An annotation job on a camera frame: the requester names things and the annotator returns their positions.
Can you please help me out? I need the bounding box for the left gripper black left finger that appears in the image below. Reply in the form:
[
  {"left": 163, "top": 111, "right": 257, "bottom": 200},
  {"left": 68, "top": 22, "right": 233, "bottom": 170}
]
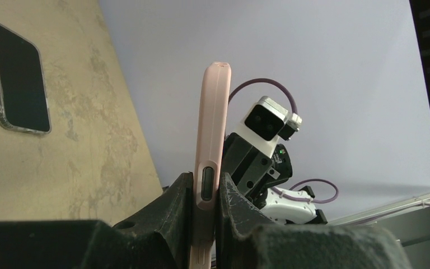
[{"left": 0, "top": 173, "right": 193, "bottom": 268}]

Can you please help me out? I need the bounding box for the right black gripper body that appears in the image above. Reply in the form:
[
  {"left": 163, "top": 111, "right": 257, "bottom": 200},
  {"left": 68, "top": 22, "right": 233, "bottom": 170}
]
[{"left": 221, "top": 133, "right": 293, "bottom": 201}]

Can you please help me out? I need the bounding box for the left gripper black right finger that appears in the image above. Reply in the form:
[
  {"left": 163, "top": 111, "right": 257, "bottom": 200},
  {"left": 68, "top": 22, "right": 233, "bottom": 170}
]
[{"left": 216, "top": 173, "right": 411, "bottom": 268}]

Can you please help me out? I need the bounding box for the pink phone case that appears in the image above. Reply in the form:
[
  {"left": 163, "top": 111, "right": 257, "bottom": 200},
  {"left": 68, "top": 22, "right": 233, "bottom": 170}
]
[{"left": 189, "top": 62, "right": 231, "bottom": 268}]

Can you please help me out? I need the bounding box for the phone in clear case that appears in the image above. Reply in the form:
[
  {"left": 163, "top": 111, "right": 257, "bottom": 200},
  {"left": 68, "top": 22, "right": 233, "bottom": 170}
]
[{"left": 0, "top": 24, "right": 52, "bottom": 135}]

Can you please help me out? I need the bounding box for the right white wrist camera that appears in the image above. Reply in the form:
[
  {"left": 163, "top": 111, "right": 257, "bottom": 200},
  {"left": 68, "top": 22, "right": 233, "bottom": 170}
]
[{"left": 233, "top": 96, "right": 302, "bottom": 157}]

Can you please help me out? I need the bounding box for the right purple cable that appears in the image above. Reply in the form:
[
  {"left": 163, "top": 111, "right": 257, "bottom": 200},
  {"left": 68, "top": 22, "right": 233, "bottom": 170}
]
[{"left": 228, "top": 78, "right": 340, "bottom": 205}]

